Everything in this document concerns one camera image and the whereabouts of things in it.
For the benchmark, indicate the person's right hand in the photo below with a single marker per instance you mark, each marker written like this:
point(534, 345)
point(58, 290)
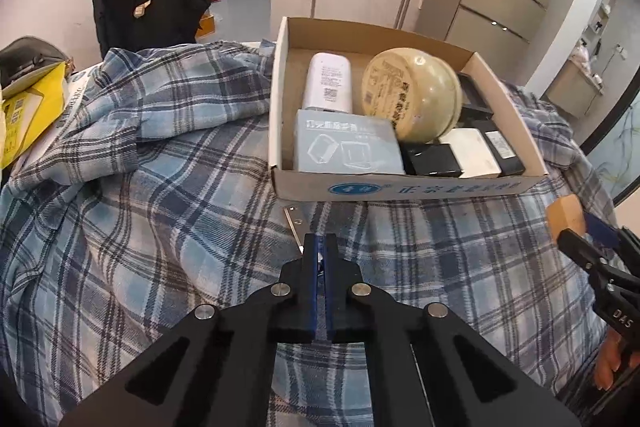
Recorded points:
point(612, 362)

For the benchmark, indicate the white rounded device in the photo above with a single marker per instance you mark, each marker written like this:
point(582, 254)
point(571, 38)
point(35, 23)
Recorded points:
point(327, 82)

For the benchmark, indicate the white wall outlet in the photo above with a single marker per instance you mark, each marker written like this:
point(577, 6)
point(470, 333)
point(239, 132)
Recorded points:
point(620, 51)

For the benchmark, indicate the glossy black case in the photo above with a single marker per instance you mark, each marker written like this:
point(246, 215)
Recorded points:
point(432, 159)

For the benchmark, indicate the white cabinet counter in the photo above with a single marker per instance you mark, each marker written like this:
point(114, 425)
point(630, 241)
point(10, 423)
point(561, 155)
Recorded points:
point(570, 89)

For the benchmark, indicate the blue plaid cloth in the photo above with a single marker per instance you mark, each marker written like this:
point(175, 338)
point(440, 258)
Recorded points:
point(150, 207)

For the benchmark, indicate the tan wooden block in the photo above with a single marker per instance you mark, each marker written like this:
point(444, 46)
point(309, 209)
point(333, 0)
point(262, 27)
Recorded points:
point(565, 217)

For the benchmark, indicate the grey printed box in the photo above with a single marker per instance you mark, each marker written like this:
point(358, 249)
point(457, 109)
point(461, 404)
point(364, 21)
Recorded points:
point(345, 142)

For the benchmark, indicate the cream ceramic jar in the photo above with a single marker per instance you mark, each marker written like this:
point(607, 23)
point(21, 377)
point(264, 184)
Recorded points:
point(425, 102)

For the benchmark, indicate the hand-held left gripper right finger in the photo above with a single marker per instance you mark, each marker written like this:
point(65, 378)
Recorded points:
point(331, 267)

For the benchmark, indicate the small cardboard floor box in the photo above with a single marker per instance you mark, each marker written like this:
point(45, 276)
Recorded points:
point(207, 26)

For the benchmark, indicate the black jacket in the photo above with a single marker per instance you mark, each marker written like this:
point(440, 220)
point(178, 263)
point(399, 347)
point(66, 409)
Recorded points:
point(135, 2)

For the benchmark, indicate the white and blue booklet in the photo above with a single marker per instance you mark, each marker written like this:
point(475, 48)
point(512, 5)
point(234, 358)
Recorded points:
point(77, 89)

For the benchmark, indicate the yellow box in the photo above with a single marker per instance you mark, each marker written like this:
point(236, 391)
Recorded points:
point(35, 107)

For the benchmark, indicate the black box with white label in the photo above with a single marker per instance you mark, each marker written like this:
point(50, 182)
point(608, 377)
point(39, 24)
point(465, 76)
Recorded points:
point(505, 147)

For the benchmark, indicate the patterned glass door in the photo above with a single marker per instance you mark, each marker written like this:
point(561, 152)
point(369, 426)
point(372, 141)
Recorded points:
point(617, 147)

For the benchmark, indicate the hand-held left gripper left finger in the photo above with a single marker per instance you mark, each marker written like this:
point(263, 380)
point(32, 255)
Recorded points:
point(311, 267)

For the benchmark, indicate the white bag on counter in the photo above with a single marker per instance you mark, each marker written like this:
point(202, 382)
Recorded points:
point(582, 56)

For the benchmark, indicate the grey bag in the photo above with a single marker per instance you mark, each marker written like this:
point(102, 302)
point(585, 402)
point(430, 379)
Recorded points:
point(25, 57)

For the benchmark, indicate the wall shelf niche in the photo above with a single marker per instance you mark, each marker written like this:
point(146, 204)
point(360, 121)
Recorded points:
point(602, 14)

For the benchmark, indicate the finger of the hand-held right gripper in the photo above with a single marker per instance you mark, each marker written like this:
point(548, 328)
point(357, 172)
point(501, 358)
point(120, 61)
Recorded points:
point(582, 249)
point(602, 229)

